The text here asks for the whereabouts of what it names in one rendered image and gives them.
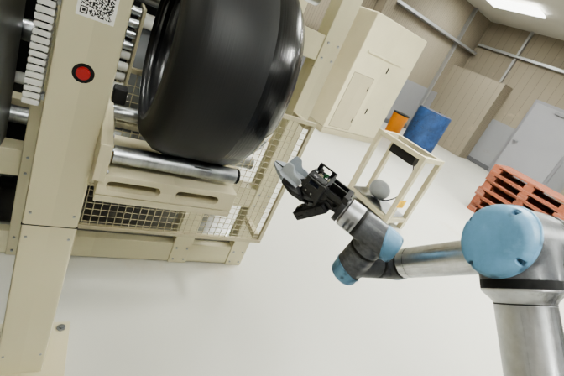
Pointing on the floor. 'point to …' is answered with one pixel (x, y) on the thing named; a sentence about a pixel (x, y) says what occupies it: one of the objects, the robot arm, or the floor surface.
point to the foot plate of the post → (59, 337)
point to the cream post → (64, 155)
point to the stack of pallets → (516, 192)
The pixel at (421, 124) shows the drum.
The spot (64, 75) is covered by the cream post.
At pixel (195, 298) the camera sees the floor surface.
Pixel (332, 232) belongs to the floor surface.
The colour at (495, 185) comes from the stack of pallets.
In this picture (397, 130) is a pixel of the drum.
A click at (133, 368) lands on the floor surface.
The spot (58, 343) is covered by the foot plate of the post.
